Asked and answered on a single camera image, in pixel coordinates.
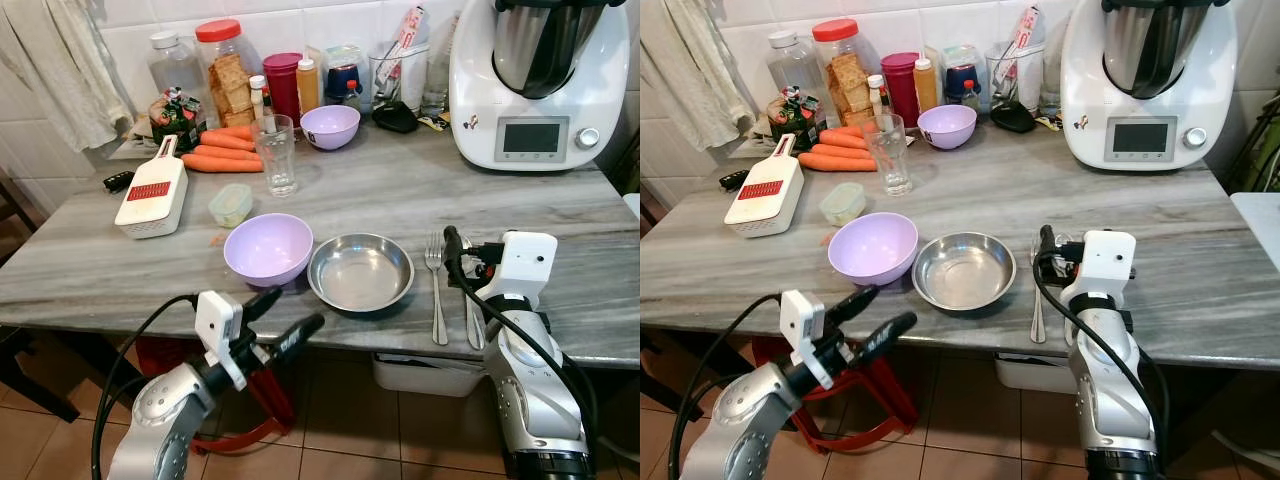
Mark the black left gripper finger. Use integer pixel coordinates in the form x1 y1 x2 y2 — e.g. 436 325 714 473
859 311 919 352
269 313 327 352
827 285 882 324
241 287 284 322

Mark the silver metal fork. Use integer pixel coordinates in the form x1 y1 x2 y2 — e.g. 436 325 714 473
423 231 450 347
1028 236 1050 346

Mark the large lilac plastic bowl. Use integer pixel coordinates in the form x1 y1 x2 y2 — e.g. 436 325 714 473
827 211 920 288
223 212 315 289

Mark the red plastic stool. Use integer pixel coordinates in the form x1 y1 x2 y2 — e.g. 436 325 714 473
752 334 921 457
134 335 298 457

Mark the stainless steel bowl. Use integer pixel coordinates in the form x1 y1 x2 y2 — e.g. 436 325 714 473
306 232 416 315
911 231 1019 313

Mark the small clear lidded container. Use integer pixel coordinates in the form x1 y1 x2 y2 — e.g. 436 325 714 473
207 182 255 229
818 181 867 227

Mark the white plastic bin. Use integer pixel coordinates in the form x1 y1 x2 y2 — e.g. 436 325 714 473
994 351 1071 393
371 351 492 399

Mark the black rounded object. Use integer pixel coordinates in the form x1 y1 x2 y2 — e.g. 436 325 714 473
989 99 1038 134
371 99 422 135

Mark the orange carrot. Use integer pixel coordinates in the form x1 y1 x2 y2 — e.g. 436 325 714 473
808 143 873 163
797 151 879 174
818 124 873 150
180 152 265 175
199 125 258 152
192 144 262 164

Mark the white slicer with red blade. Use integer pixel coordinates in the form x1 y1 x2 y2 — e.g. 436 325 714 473
113 133 190 240
723 132 806 239

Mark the clear drinking glass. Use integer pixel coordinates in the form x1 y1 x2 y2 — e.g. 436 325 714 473
251 113 300 199
864 112 913 198

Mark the small lilac plastic bowl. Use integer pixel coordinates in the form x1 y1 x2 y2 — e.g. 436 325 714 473
299 103 362 152
917 103 979 151

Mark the clear plastic utensil container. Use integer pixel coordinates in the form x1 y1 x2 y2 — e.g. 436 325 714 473
367 39 432 114
985 39 1047 113

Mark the clear glass bottle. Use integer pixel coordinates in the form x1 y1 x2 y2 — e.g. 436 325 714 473
1038 12 1067 115
420 9 462 117

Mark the white kitchen food processor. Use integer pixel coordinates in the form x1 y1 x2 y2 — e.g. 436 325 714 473
1060 0 1239 173
448 0 632 173

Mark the glass jar with blue contents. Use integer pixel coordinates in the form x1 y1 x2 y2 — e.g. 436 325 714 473
321 44 370 110
939 44 988 109

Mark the white side table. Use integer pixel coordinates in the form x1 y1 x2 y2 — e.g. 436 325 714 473
1229 191 1280 273

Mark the dark green vegetable bag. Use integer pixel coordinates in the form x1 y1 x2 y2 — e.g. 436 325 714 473
147 87 209 153
766 86 827 151

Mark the orange sauce bottle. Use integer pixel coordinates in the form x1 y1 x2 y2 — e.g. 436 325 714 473
295 57 322 115
913 57 940 114

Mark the small bottle with white cap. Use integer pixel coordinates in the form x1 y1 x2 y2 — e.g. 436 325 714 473
248 74 272 132
866 73 890 126

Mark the red and white packet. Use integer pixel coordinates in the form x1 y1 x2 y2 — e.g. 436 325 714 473
1002 6 1043 81
384 7 427 83

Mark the maroon plastic tumbler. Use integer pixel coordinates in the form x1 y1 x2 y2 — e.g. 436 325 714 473
880 51 922 127
261 51 305 127

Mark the cracker jar with red lid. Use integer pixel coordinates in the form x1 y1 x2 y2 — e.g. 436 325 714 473
811 17 875 129
194 18 259 130

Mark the clear jar with white lid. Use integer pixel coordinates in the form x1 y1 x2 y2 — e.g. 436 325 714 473
147 29 207 113
766 29 829 113

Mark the beige hanging towel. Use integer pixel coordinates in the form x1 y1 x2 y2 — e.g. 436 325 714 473
640 0 757 153
0 0 134 153

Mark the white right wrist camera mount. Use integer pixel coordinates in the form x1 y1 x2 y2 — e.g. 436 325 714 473
496 231 559 307
1076 229 1139 307

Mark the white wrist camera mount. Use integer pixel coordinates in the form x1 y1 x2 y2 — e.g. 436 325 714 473
778 289 833 392
194 290 248 392
1076 229 1139 307
496 231 559 307

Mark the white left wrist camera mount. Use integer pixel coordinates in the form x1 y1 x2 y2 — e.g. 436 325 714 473
194 290 248 392
778 289 833 392

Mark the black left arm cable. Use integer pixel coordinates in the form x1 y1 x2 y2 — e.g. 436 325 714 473
668 292 786 480
90 292 202 480

